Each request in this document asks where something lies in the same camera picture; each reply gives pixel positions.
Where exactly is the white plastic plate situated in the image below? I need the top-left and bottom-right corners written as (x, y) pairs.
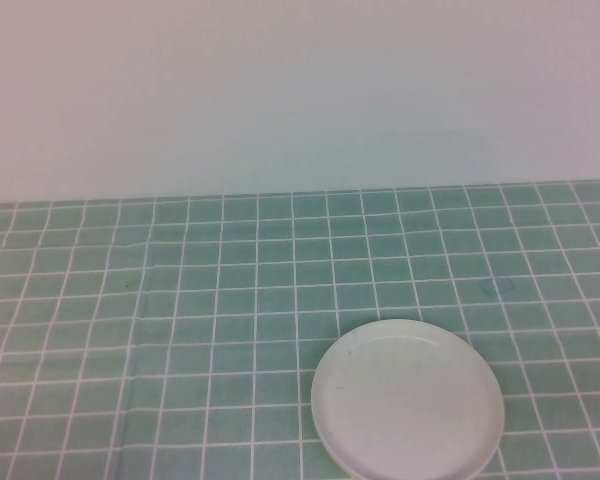
top-left (310, 318), bottom-right (506, 480)

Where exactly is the green white checked tablecloth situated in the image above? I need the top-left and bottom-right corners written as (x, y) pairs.
top-left (0, 180), bottom-right (600, 480)

